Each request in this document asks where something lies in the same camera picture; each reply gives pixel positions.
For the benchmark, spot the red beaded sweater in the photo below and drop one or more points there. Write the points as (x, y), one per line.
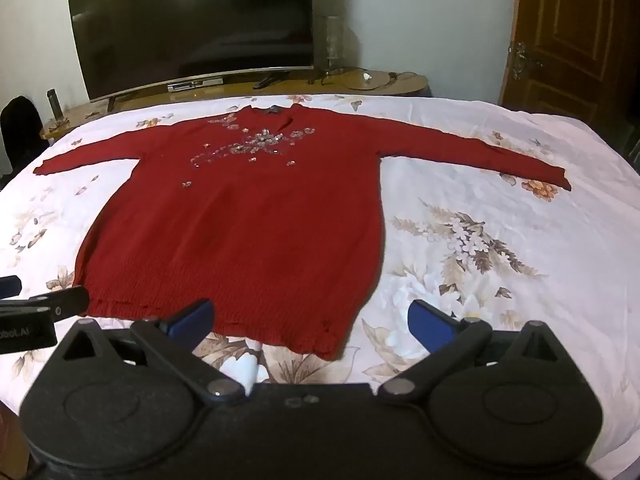
(240, 220)

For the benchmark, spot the large black television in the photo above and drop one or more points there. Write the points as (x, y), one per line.
(190, 25)

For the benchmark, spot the clear glass vase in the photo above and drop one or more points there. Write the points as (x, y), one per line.
(334, 42)

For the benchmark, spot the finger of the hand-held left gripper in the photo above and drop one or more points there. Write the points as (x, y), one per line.
(10, 287)
(62, 303)

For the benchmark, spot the dark metal bottle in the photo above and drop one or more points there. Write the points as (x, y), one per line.
(54, 105)

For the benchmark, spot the black chair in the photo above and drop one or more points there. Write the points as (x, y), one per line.
(20, 135)

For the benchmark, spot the brown wooden door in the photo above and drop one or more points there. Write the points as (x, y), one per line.
(575, 35)

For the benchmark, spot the floral white bed sheet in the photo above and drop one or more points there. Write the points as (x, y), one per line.
(500, 220)

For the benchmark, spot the black remote control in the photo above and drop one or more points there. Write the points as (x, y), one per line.
(267, 81)

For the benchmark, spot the silver set-top box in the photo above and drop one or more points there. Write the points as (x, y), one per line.
(196, 85)

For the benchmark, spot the wooden television cabinet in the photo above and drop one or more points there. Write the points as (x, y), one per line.
(150, 99)

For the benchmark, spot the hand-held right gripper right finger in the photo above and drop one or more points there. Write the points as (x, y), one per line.
(429, 322)

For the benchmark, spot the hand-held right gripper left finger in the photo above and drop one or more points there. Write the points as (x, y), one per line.
(192, 318)

